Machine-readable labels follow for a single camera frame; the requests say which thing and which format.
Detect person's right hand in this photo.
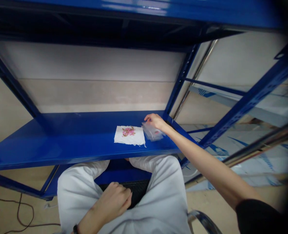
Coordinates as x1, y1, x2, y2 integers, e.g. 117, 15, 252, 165
144, 113, 170, 131

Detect person's left hand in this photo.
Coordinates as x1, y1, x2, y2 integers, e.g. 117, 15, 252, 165
89, 181, 132, 218

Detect clear plastic bags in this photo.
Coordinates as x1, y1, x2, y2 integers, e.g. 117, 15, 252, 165
141, 121, 165, 142

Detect black mesh chair seat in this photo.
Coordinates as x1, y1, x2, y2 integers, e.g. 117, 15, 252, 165
98, 179, 151, 210

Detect pile of pink beads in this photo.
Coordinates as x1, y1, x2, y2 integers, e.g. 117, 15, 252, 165
121, 126, 136, 137

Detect white cloth square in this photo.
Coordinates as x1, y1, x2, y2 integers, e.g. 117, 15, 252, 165
113, 125, 147, 148

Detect person's legs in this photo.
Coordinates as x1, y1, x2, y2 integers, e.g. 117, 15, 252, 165
57, 154, 193, 234

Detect upright chrome tube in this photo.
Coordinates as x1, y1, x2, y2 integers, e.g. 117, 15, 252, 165
175, 39, 219, 118

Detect blue metal shelf rack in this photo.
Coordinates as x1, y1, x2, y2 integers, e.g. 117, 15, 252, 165
0, 0, 288, 201

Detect chrome chair armrest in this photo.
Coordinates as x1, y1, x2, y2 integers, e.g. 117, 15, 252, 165
187, 209, 223, 234

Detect slanted chrome bars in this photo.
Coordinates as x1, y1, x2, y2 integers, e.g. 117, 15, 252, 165
184, 120, 288, 189

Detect white panels with blue print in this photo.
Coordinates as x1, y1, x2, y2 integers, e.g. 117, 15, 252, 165
178, 82, 288, 191

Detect thin dark floor cable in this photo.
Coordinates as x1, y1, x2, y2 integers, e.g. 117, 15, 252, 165
0, 194, 61, 228

